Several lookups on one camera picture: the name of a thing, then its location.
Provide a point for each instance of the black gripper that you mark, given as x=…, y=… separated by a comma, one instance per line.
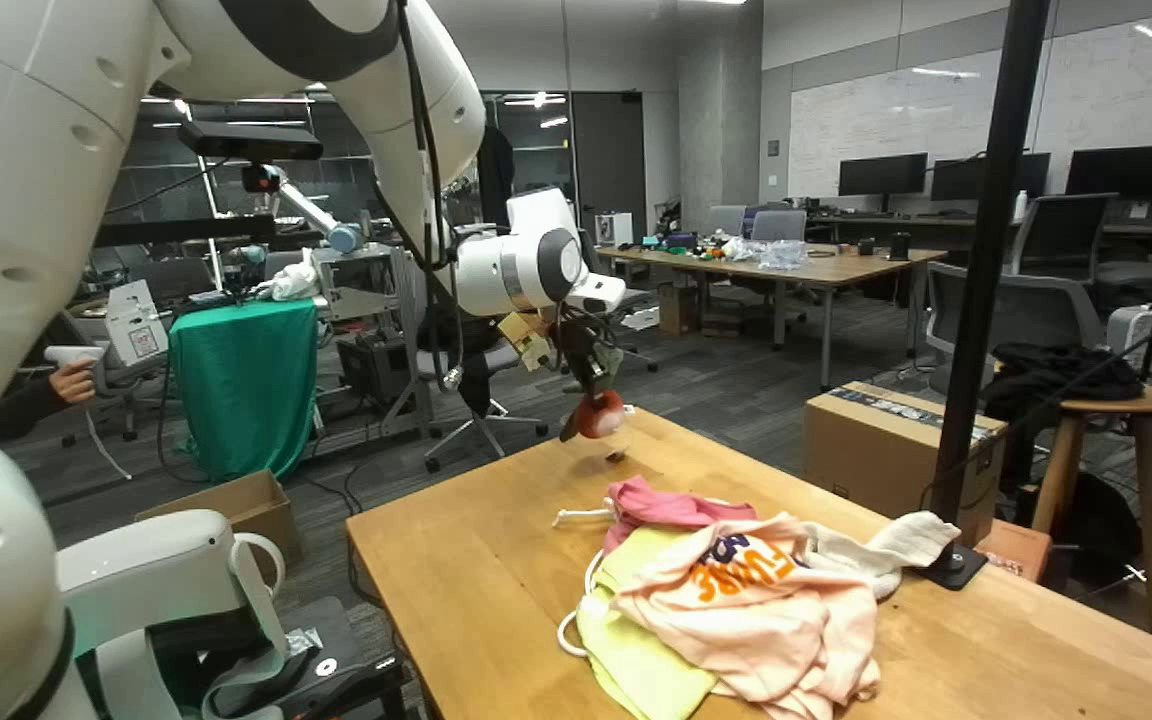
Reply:
x=583, y=351

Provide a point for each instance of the red radish plush toy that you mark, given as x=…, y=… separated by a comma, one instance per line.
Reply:
x=597, y=416

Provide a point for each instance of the pink cloth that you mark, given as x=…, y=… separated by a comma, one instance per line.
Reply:
x=661, y=505

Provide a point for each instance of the peach shirt with orange print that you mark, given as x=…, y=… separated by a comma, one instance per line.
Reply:
x=790, y=641

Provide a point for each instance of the white handheld controller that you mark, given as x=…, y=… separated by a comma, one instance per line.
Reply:
x=77, y=359

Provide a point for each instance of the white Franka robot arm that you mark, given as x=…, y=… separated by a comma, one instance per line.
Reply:
x=40, y=202

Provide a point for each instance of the person hand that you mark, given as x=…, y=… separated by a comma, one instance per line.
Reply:
x=75, y=385

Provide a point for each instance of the black handbag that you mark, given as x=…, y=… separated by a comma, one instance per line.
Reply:
x=479, y=385

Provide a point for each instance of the grey office chair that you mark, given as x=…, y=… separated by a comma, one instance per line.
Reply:
x=483, y=435

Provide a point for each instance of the wooden office desk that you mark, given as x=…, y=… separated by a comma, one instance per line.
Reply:
x=800, y=266

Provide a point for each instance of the yellow-green cloth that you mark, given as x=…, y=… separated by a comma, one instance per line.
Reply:
x=631, y=654

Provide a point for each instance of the cardboard box with printed tape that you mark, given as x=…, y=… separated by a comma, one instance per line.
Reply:
x=868, y=453

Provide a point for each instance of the white cloth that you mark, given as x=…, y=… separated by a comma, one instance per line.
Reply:
x=910, y=537

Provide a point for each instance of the black computer monitor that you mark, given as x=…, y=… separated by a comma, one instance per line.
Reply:
x=1139, y=168
x=880, y=172
x=957, y=179

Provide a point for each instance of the small brown cardboard box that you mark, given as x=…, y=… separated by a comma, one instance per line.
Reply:
x=248, y=505

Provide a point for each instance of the black vertical pole stand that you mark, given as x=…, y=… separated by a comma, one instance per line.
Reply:
x=990, y=266

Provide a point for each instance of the grey mesh chair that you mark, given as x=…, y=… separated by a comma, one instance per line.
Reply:
x=1030, y=315

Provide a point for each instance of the black jacket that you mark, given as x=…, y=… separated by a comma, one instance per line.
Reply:
x=1059, y=382

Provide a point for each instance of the white paper sign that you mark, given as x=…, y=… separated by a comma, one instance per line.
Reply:
x=136, y=320

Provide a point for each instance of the wooden stool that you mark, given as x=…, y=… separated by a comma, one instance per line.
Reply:
x=1129, y=402

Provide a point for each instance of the black stereo camera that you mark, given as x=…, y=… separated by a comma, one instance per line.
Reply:
x=248, y=140

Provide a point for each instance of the black camera boom bar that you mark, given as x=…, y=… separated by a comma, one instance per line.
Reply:
x=189, y=229

